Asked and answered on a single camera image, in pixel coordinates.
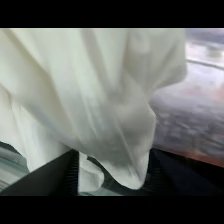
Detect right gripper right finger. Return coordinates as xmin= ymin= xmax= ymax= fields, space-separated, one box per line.
xmin=133 ymin=147 xmax=224 ymax=197

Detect silver frame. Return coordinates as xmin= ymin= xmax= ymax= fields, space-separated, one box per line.
xmin=0 ymin=145 xmax=31 ymax=192

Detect white shirt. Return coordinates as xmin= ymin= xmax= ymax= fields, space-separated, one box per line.
xmin=0 ymin=28 xmax=188 ymax=194

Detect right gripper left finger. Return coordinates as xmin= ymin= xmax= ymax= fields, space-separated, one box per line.
xmin=0 ymin=149 xmax=80 ymax=197

